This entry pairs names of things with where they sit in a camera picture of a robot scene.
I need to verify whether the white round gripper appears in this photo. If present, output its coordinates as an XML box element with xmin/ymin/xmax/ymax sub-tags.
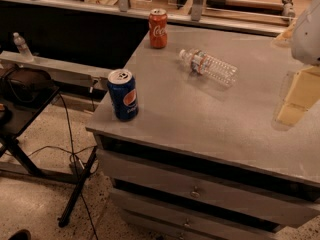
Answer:
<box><xmin>273</xmin><ymin>0</ymin><xmax>320</xmax><ymax>126</ymax></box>

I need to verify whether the clear plastic water bottle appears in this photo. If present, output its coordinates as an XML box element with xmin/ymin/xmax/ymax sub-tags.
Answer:
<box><xmin>179</xmin><ymin>49</ymin><xmax>238</xmax><ymax>88</ymax></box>

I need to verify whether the small bottle on ledge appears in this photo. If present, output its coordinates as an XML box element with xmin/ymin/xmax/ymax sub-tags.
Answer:
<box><xmin>13</xmin><ymin>32</ymin><xmax>34</xmax><ymax>62</ymax></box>

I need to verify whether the grey drawer cabinet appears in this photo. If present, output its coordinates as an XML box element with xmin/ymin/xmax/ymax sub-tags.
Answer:
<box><xmin>88</xmin><ymin>26</ymin><xmax>319</xmax><ymax>240</ymax></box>

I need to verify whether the red Coca-Cola can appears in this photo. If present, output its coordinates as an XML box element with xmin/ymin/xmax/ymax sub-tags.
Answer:
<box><xmin>149</xmin><ymin>8</ymin><xmax>167</xmax><ymax>49</ymax></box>

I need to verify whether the upper drawer knob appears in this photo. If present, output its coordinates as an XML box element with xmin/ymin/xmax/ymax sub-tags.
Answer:
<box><xmin>190</xmin><ymin>186</ymin><xmax>200</xmax><ymax>198</ymax></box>

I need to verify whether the drawer knob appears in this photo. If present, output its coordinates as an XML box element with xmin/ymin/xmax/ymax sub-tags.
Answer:
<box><xmin>190</xmin><ymin>186</ymin><xmax>200</xmax><ymax>198</ymax></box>
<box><xmin>183</xmin><ymin>218</ymin><xmax>191</xmax><ymax>228</ymax></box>

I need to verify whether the blue Pepsi can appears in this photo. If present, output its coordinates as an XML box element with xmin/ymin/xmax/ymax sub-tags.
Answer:
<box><xmin>107</xmin><ymin>69</ymin><xmax>139</xmax><ymax>121</ymax></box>

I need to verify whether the middle drawer knob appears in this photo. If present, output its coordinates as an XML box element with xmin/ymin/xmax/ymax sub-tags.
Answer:
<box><xmin>183</xmin><ymin>218</ymin><xmax>191</xmax><ymax>228</ymax></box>

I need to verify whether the dark bag on table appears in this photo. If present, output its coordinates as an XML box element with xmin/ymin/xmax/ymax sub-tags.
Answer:
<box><xmin>0</xmin><ymin>65</ymin><xmax>56</xmax><ymax>108</ymax></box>

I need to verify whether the black folding side table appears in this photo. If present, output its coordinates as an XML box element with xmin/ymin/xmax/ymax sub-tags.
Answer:
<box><xmin>0</xmin><ymin>88</ymin><xmax>96</xmax><ymax>228</ymax></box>

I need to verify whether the black shoe tip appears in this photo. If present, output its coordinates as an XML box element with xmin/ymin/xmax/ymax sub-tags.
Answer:
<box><xmin>8</xmin><ymin>229</ymin><xmax>31</xmax><ymax>240</ymax></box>

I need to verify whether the black power cable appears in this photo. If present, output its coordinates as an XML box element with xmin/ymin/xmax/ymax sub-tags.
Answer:
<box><xmin>28</xmin><ymin>92</ymin><xmax>100</xmax><ymax>240</ymax></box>

